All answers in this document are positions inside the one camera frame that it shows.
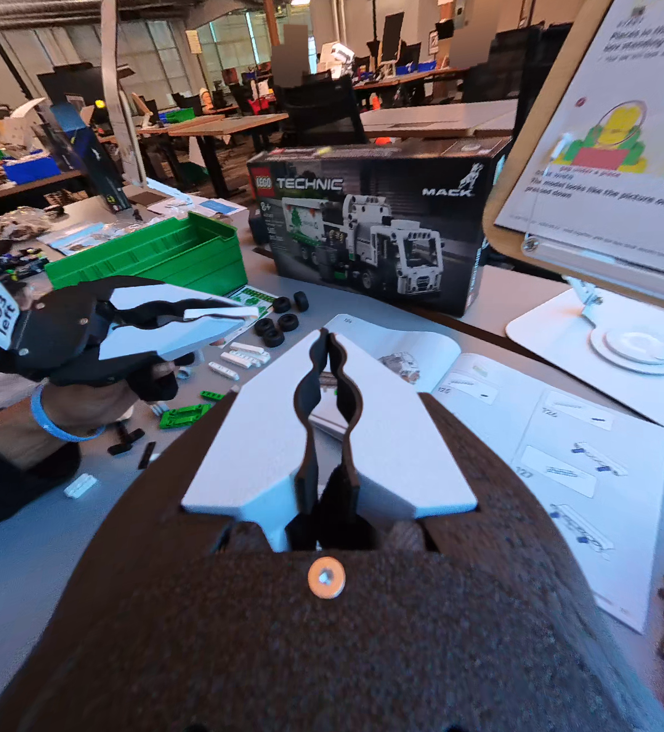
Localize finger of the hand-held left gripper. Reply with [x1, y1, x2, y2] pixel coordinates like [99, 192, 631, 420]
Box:
[99, 316, 247, 362]
[109, 284, 260, 321]

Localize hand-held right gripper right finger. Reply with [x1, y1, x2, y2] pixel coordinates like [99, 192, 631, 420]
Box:
[330, 333, 478, 531]

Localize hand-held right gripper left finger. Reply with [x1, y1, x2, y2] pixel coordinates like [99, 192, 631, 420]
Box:
[181, 329, 330, 552]

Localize thin white lego plate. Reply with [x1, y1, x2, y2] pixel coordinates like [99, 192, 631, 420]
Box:
[183, 307, 260, 321]

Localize person's left forearm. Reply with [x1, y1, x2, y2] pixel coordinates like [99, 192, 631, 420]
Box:
[0, 395, 107, 538]

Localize lego instruction booklet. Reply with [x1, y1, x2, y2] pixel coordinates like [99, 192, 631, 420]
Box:
[309, 313, 664, 636]

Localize black lego set box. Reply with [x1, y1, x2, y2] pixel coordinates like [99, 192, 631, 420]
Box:
[246, 137, 513, 318]

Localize person's left hand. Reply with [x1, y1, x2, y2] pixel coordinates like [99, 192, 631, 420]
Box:
[40, 359, 180, 438]

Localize green plastic bin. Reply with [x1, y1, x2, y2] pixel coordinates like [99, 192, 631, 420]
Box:
[43, 210, 250, 297]

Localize green white sticker sheet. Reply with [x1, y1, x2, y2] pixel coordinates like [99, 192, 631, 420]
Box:
[225, 285, 280, 335]

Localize blue wristband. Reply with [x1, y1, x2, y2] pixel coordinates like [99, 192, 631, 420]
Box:
[30, 384, 107, 444]

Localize blue paper sheet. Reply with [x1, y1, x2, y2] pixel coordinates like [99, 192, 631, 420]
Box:
[196, 197, 248, 218]

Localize clear plastic bags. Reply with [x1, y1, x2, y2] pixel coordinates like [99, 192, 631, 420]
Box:
[0, 205, 55, 241]

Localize dark grey container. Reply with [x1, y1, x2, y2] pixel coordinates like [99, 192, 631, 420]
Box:
[248, 207, 277, 246]

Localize dark blue box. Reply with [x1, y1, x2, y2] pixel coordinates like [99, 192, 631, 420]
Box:
[35, 100, 127, 214]

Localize small blue bin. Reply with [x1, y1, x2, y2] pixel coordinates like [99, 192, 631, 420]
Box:
[2, 154, 62, 185]

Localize background wooden desk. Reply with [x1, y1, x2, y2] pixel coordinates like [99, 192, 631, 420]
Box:
[136, 112, 290, 201]

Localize white curved stand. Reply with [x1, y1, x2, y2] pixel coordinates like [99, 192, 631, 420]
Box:
[99, 0, 149, 189]

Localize dark office chair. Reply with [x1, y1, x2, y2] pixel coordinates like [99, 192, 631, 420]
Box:
[279, 75, 368, 147]

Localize instruction sign on stand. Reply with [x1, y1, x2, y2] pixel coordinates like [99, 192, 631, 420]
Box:
[482, 0, 664, 448]

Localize white desk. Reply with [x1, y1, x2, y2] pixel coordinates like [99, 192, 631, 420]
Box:
[359, 99, 520, 139]

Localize green lego frame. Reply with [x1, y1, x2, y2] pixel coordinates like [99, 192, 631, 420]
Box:
[159, 402, 214, 431]

